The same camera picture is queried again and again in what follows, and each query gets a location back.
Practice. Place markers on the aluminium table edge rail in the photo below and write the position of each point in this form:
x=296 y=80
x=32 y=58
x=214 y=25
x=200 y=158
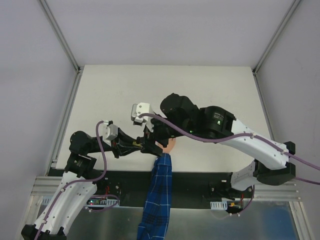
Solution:
x=53 y=156

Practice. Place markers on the aluminium frame post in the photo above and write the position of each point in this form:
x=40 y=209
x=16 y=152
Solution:
x=59 y=35
x=293 y=7

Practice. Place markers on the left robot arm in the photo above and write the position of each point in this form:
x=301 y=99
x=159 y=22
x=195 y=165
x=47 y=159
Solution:
x=81 y=183

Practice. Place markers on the white cable duct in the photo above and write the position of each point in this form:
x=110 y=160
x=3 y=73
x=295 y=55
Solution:
x=219 y=205
x=94 y=202

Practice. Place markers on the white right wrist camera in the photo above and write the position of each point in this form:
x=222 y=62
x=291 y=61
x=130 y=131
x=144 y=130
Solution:
x=140 y=109

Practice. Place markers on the yellow nail polish bottle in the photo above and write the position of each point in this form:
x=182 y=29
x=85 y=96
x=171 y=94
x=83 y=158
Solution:
x=137 y=144

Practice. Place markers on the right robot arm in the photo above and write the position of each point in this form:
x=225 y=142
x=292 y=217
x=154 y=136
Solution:
x=213 y=124

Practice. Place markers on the left white cable duct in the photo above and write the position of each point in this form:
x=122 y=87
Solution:
x=94 y=202

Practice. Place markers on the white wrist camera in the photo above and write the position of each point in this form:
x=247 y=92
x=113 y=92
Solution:
x=140 y=109
x=109 y=132

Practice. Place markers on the right aluminium frame post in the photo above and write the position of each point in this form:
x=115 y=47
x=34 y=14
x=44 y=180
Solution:
x=293 y=7

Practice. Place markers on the blue plaid sleeve forearm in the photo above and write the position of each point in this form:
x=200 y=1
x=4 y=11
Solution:
x=157 y=205

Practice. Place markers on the person's hand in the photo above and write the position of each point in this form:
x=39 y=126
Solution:
x=169 y=147

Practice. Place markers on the left aluminium frame post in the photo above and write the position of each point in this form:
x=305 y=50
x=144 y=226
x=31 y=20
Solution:
x=59 y=35

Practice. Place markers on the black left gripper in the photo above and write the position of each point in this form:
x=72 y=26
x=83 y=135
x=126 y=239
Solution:
x=116 y=147

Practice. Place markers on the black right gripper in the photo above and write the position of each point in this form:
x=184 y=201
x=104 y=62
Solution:
x=152 y=132

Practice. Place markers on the right white cable duct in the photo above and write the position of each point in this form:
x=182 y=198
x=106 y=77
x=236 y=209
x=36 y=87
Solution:
x=219 y=205

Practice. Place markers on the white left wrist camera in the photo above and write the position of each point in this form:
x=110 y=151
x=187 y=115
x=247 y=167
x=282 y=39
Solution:
x=109 y=132

